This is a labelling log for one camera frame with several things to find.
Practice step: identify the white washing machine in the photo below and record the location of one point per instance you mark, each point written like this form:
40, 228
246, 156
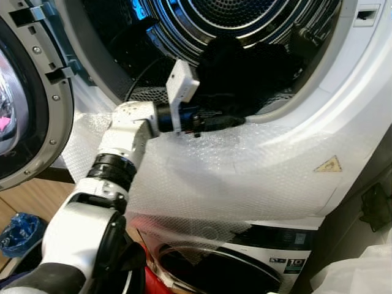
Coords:
300, 242

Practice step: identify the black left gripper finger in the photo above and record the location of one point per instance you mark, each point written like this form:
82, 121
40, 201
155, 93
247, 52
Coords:
226, 117
223, 124

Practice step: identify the red plastic container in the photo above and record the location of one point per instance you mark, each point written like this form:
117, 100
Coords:
156, 278

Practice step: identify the white tumble dryer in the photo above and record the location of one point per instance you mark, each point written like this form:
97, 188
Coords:
361, 92

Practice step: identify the clear bubble wrap sheet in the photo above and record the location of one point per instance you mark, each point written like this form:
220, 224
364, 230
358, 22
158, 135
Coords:
233, 171

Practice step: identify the black garment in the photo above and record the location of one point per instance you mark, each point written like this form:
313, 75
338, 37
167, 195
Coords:
251, 73

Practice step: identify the white crumpled cloth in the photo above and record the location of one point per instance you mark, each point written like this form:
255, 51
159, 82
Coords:
361, 275

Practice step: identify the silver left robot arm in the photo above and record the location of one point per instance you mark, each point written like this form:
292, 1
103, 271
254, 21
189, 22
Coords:
125, 128

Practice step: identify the blue plastic bag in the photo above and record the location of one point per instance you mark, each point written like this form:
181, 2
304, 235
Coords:
21, 236

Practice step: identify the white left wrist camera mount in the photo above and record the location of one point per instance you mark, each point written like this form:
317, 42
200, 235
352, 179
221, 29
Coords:
182, 86

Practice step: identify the black wall bracket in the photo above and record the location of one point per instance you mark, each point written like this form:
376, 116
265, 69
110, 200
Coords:
375, 207

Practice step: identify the grey round dryer door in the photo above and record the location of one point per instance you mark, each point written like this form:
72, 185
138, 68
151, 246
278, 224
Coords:
55, 116

